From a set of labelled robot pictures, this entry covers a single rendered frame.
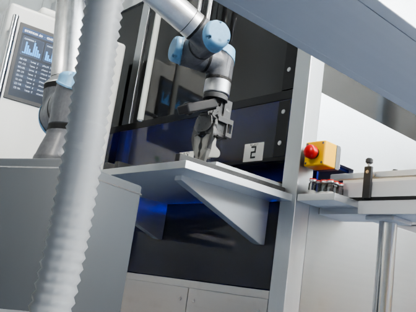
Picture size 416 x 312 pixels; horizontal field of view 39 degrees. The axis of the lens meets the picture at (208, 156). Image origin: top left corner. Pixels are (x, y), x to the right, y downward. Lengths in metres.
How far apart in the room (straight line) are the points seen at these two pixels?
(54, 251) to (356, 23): 0.37
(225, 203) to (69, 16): 0.65
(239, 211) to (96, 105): 1.34
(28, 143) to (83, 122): 2.00
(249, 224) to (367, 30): 1.16
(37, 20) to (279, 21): 1.93
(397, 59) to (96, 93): 0.39
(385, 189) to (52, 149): 0.88
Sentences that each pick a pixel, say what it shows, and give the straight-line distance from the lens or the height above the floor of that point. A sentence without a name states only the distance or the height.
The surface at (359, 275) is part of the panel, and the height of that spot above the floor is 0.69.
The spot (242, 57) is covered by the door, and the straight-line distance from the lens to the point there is 2.05.
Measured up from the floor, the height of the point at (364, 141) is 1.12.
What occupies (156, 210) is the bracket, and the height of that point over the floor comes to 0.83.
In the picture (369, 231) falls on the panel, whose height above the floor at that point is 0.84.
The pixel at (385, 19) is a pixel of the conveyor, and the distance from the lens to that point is 0.57.
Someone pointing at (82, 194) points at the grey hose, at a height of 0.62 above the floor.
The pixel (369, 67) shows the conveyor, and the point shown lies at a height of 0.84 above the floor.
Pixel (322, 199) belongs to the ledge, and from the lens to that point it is 1.63.
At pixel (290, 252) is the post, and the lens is 1.67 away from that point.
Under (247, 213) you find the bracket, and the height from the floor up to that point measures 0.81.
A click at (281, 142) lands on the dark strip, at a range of 1.78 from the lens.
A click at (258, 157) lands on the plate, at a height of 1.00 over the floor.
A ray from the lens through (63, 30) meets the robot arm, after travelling 1.54.
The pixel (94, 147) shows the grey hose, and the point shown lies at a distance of 0.33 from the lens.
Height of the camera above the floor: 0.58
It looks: 13 degrees up
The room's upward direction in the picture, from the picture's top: 8 degrees clockwise
